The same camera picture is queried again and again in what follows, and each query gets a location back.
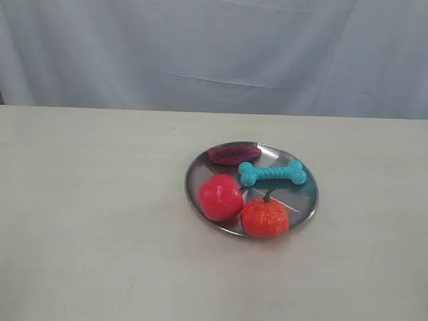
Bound teal toy bone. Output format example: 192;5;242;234
238;160;307;187

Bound purple sweet potato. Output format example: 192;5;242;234
208;144;262;166

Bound red apple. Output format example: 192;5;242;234
197;174;244;222

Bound orange toy pumpkin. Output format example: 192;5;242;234
240;188;290;238

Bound round silver metal plate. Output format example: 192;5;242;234
185;150;319;237

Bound white backdrop cloth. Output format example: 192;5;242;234
1;1;427;119

